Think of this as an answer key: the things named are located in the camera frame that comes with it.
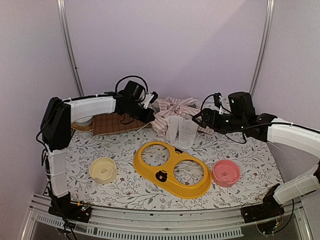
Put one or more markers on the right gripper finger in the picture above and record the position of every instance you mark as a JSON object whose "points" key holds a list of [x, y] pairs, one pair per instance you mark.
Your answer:
{"points": [[202, 124], [198, 116]]}

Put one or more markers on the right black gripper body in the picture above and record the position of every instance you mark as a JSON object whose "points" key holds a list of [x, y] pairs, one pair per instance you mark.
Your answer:
{"points": [[221, 126]]}

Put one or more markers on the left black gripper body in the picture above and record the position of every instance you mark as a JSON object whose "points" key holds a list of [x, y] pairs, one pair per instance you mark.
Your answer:
{"points": [[134, 111]]}

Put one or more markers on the pink striped pet tent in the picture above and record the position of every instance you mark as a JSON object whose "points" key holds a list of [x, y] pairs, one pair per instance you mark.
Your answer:
{"points": [[173, 120]]}

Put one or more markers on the white tent pole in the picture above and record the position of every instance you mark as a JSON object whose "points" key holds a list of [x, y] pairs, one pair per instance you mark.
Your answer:
{"points": [[141, 128]]}

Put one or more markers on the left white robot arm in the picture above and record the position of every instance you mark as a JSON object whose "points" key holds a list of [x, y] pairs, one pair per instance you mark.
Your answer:
{"points": [[55, 132]]}

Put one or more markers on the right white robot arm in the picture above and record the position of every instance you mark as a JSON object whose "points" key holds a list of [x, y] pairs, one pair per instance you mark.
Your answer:
{"points": [[242, 118]]}

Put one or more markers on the pink pet bowl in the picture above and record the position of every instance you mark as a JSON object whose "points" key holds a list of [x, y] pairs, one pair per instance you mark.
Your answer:
{"points": [[225, 173]]}

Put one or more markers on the cream pet bowl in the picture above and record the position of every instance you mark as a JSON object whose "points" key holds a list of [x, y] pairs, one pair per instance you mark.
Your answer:
{"points": [[103, 170]]}

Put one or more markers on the brown checkered mat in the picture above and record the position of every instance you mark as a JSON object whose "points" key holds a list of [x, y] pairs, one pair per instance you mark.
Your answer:
{"points": [[112, 123]]}

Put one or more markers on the white ceramic bowl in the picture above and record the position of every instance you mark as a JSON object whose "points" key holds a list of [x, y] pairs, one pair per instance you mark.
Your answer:
{"points": [[83, 122]]}

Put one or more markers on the yellow double bowl holder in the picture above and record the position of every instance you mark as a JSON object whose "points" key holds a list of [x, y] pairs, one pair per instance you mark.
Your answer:
{"points": [[163, 176]]}

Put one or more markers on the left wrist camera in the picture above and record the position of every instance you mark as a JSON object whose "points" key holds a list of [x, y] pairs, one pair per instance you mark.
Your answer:
{"points": [[149, 99]]}

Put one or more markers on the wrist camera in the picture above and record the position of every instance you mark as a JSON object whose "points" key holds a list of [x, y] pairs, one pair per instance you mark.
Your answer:
{"points": [[217, 97], [149, 99]]}

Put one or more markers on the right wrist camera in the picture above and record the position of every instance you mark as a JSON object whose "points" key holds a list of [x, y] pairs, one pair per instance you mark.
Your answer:
{"points": [[217, 97]]}

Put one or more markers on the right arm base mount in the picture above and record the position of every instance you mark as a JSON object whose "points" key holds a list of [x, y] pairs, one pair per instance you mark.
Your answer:
{"points": [[269, 208]]}

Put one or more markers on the front aluminium rail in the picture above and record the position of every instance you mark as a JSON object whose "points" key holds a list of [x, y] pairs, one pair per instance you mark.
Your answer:
{"points": [[107, 223]]}

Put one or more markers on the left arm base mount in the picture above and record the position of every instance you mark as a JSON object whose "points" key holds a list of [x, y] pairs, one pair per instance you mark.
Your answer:
{"points": [[63, 207]]}

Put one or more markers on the left aluminium frame post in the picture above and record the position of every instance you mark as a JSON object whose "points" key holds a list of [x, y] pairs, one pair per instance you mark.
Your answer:
{"points": [[61, 8]]}

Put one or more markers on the aluminium frame post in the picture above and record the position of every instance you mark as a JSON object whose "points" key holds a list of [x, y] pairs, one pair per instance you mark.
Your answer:
{"points": [[61, 8], [270, 4]]}

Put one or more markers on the right aluminium frame post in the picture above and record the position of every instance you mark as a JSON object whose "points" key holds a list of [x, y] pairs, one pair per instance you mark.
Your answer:
{"points": [[270, 4]]}

